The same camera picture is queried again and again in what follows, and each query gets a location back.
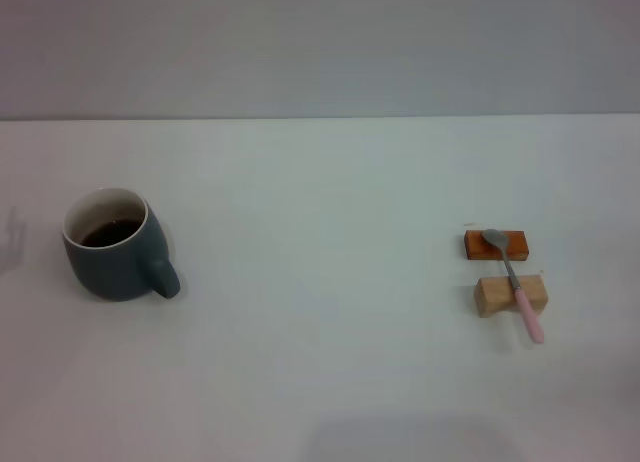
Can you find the grey ceramic cup with coffee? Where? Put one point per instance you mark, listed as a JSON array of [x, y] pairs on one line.
[[107, 272]]

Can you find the reddish brown wooden block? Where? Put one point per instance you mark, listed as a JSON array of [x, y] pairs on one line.
[[517, 246]]

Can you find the light wooden arch block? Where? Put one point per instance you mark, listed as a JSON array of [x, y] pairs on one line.
[[492, 294]]

